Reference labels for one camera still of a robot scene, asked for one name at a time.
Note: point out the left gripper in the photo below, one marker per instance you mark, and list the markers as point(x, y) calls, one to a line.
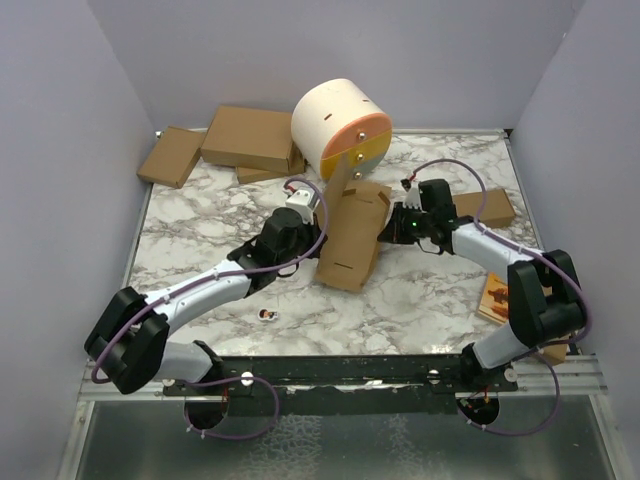
point(314, 232)

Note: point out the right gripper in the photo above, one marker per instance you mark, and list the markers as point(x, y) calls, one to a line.
point(393, 233)

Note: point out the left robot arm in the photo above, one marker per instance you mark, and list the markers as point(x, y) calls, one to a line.
point(130, 343)

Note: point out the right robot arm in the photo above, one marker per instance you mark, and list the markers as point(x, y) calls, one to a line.
point(544, 303)

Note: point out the cardboard box under large box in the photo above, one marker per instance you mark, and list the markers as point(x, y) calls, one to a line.
point(248, 175)

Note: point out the small folded cardboard box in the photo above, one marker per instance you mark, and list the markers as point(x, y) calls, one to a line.
point(498, 211)

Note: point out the large folded cardboard box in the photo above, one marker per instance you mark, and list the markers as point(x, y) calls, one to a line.
point(249, 138)

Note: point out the cardboard box under book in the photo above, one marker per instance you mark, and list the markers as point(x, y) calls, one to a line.
point(554, 354)

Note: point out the small cartoon sticker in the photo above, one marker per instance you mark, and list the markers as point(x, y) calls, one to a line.
point(265, 314)

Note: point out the orange paperback book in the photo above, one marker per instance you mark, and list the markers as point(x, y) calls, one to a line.
point(493, 305)

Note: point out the round cream drawer cabinet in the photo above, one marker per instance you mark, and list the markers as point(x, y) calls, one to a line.
point(337, 119)

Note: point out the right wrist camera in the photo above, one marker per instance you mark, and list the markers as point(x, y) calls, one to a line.
point(412, 200)

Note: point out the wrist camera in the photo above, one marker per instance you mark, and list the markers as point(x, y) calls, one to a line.
point(304, 202)
point(412, 200)

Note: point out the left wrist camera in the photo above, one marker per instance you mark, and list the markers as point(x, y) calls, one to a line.
point(304, 202)

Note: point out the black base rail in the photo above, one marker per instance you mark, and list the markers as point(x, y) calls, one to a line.
point(369, 384)

